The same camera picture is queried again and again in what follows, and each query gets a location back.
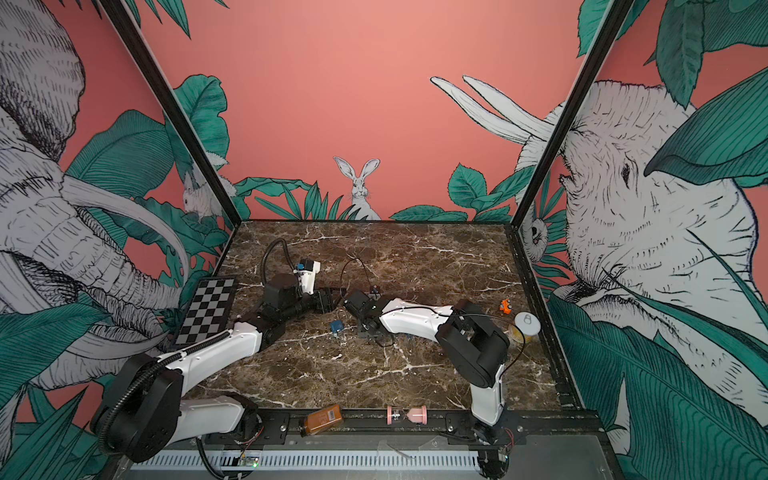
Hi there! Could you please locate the pink hourglass timer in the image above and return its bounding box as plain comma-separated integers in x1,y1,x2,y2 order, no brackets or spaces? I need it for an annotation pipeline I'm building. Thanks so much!
386,405,428,425

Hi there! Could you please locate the yellow white can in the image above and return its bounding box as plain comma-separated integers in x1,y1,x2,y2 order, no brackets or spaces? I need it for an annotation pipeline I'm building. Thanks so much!
511,312,541,343

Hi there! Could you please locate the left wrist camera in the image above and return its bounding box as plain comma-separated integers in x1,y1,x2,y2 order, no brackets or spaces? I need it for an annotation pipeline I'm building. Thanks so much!
293,259,321,295

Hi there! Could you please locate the orange box device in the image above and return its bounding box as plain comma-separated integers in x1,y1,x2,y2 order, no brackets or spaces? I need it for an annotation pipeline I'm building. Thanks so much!
300,404,343,437

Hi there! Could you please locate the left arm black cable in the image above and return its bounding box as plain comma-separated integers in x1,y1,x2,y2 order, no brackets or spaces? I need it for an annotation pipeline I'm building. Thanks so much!
260,238,298,289

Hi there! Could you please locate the checkerboard calibration board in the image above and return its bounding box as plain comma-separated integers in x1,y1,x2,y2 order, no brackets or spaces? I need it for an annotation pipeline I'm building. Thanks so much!
174,276,238,350

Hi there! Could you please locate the small orange toy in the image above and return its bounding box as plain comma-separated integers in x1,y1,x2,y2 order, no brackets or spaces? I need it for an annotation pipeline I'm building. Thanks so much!
499,299,512,315

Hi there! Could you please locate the left blue padlock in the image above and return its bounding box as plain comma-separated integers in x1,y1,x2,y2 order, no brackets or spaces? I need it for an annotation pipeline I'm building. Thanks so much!
330,320,345,339

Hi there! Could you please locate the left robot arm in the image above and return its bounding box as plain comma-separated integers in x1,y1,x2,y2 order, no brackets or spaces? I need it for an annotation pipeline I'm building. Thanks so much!
91,273,335,463

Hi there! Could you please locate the black base frame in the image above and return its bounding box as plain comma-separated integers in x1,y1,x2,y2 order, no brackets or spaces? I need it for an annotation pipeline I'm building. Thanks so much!
181,409,604,449

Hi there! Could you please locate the white perforated rail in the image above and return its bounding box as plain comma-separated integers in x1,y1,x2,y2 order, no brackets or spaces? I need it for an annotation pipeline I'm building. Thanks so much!
130,450,481,472

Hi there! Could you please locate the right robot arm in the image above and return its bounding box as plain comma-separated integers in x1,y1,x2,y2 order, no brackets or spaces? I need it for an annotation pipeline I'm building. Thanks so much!
343,290,510,426

